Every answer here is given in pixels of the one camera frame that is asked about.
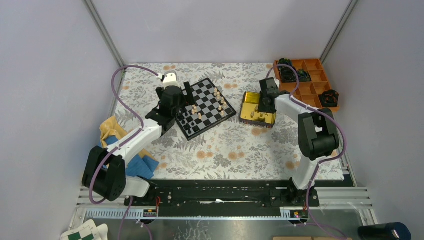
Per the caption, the rolled blue floral tie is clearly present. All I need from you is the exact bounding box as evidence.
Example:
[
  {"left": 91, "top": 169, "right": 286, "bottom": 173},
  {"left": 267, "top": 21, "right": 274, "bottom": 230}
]
[{"left": 277, "top": 58, "right": 293, "bottom": 68}]

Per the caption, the orange wooden divider tray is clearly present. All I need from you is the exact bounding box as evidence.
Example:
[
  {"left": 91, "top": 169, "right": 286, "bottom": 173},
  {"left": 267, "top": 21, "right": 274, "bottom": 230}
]
[{"left": 292, "top": 58, "right": 332, "bottom": 109}]

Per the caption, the rolled green floral tie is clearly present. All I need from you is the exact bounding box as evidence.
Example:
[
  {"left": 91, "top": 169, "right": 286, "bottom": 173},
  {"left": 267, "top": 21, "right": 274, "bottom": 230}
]
[{"left": 296, "top": 69, "right": 312, "bottom": 82}]

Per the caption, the rolled dark floral tie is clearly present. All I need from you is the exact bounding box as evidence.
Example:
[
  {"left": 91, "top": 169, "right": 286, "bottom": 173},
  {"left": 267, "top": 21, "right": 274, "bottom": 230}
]
[{"left": 279, "top": 67, "right": 297, "bottom": 83}]

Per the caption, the floral table mat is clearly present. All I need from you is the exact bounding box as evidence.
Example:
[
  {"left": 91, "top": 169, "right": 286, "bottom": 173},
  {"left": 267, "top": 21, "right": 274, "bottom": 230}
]
[{"left": 112, "top": 62, "right": 346, "bottom": 182}]

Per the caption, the dark blue cylinder bottle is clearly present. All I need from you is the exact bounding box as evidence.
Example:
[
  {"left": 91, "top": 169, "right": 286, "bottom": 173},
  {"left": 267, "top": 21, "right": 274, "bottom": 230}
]
[{"left": 357, "top": 222, "right": 412, "bottom": 240}]

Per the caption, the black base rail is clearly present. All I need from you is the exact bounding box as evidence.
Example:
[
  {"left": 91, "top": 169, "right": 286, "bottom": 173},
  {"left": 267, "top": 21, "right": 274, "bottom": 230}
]
[{"left": 124, "top": 180, "right": 320, "bottom": 217}]

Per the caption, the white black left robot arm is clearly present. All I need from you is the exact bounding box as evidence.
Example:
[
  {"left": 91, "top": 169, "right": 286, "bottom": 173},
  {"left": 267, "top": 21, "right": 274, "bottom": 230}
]
[{"left": 82, "top": 71, "right": 195, "bottom": 206}]

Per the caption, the green white checker card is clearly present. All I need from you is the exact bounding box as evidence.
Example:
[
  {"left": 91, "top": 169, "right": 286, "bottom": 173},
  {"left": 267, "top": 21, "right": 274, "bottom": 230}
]
[{"left": 60, "top": 219, "right": 109, "bottom": 240}]

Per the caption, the black grey chess board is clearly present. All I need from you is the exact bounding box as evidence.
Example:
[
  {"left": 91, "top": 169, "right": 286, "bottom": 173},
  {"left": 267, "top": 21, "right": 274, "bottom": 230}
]
[{"left": 176, "top": 78, "right": 237, "bottom": 141}]

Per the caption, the gold tin box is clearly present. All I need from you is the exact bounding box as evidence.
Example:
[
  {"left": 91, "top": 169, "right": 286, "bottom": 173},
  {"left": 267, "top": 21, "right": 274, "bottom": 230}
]
[{"left": 239, "top": 91, "right": 276, "bottom": 129}]

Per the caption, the rolled black orange tie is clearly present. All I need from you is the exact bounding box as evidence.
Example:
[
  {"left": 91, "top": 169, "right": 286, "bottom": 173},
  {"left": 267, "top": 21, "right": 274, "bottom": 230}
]
[{"left": 318, "top": 89, "right": 339, "bottom": 108}]

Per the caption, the blue yellow cloth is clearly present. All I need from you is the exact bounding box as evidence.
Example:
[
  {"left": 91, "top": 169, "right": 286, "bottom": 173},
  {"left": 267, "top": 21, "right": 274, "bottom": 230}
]
[{"left": 81, "top": 116, "right": 159, "bottom": 188}]

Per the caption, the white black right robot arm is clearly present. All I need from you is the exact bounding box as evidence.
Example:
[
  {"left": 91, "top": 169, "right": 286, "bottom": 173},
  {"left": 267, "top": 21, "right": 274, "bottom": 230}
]
[{"left": 258, "top": 77, "right": 340, "bottom": 206}]

